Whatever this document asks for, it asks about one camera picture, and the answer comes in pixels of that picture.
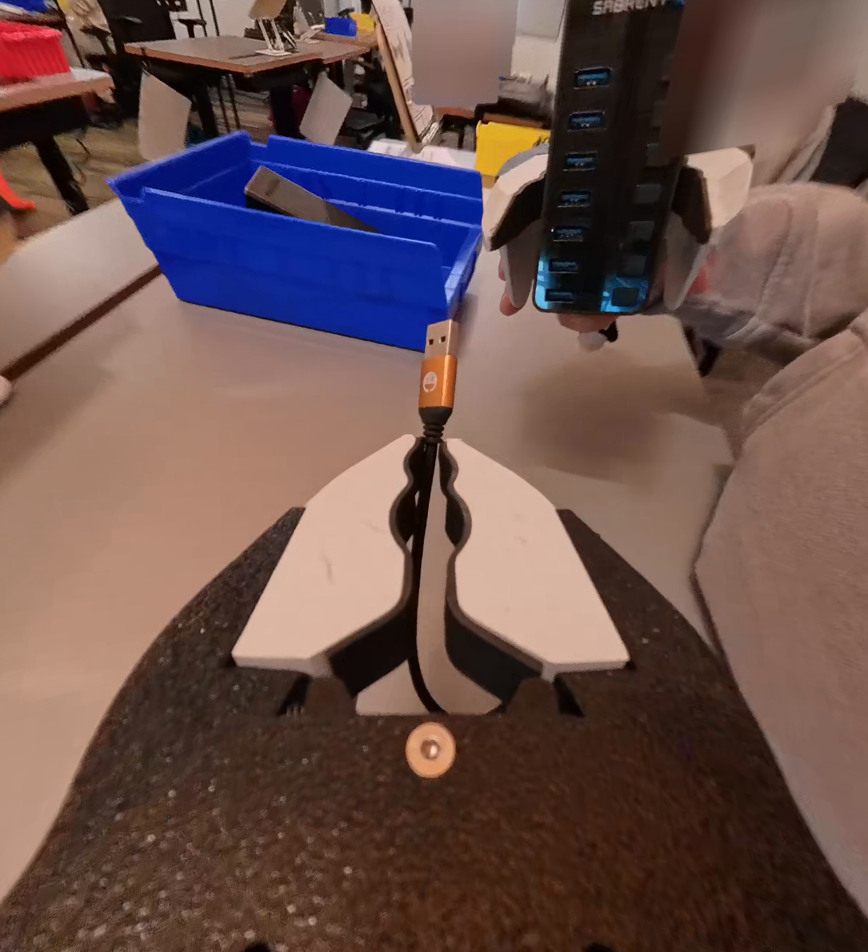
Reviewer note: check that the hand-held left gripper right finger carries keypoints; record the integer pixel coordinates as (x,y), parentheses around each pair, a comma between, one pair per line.
(530,580)

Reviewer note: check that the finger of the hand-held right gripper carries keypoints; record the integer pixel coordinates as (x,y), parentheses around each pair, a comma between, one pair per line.
(506,201)
(724,178)

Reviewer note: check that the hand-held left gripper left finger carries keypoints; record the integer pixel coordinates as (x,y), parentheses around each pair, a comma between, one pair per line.
(315,580)

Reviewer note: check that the black multi-port hub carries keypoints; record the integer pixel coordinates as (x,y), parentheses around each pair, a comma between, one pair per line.
(612,186)

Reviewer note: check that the person's right forearm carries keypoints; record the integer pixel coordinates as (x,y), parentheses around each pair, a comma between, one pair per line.
(791,253)

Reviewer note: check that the yellow bin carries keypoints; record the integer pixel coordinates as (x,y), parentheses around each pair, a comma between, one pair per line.
(501,149)

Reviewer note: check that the grey hanging panel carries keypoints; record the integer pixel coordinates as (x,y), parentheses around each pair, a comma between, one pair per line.
(326,111)
(164,115)

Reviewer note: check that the black flat device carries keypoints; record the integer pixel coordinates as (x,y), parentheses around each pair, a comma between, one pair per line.
(292,197)

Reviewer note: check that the blue plastic bin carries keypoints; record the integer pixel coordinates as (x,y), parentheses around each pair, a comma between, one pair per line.
(292,275)

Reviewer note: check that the person's beige hoodie torso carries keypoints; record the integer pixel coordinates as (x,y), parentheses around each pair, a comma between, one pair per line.
(813,595)

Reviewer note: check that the clear acrylic stand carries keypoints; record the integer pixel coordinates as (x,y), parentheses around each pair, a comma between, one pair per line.
(274,30)

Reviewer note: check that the brown wooden table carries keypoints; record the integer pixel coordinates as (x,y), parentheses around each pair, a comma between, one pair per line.
(255,56)
(17,93)

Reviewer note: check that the red storage bin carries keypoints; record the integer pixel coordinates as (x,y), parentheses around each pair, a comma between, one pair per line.
(10,48)

